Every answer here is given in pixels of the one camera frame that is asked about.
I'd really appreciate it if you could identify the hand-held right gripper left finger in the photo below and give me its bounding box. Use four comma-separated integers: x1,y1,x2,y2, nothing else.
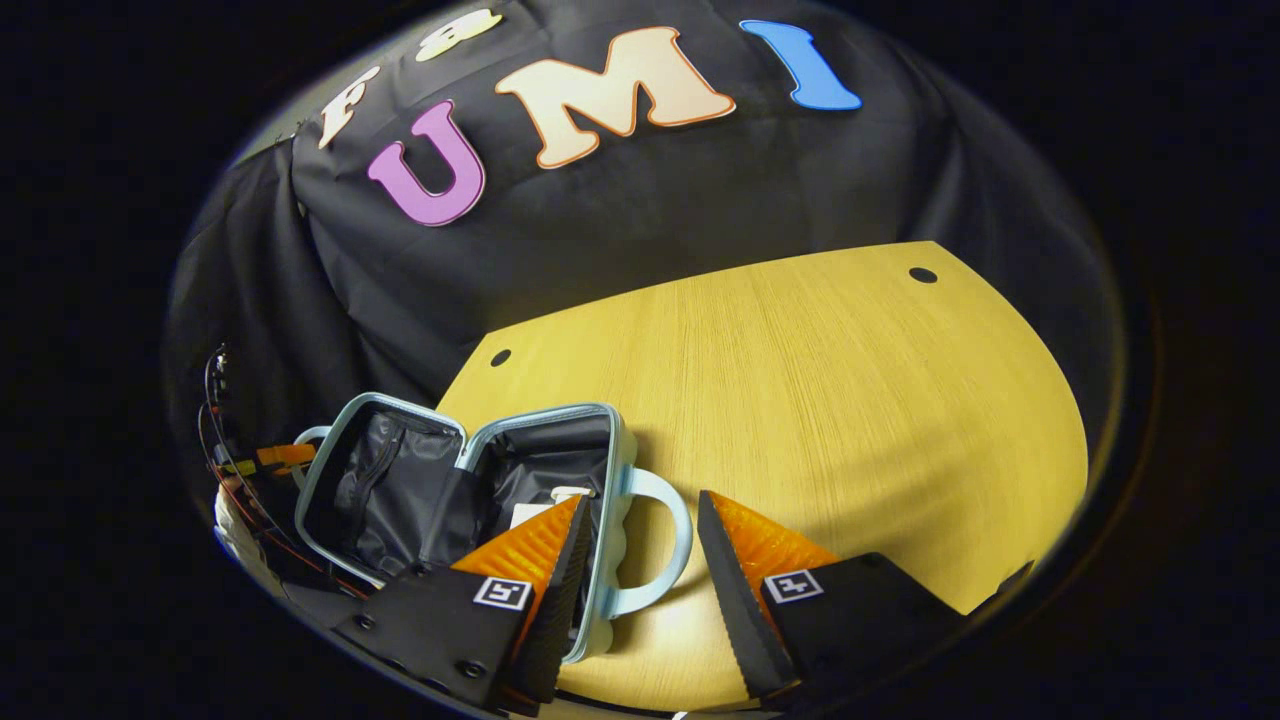
333,494,594,711

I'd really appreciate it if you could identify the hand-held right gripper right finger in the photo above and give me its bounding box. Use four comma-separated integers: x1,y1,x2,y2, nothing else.
696,489,968,702

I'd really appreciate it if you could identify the light blue suitcase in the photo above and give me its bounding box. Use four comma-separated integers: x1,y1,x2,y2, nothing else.
292,392,694,666

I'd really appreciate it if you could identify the black backdrop cloth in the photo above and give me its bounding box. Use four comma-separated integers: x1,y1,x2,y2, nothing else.
165,0,1126,561

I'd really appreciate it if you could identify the red cable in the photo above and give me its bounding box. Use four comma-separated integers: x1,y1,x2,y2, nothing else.
205,400,346,593

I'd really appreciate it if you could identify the black cable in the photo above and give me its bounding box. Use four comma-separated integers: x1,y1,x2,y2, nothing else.
200,348,263,481

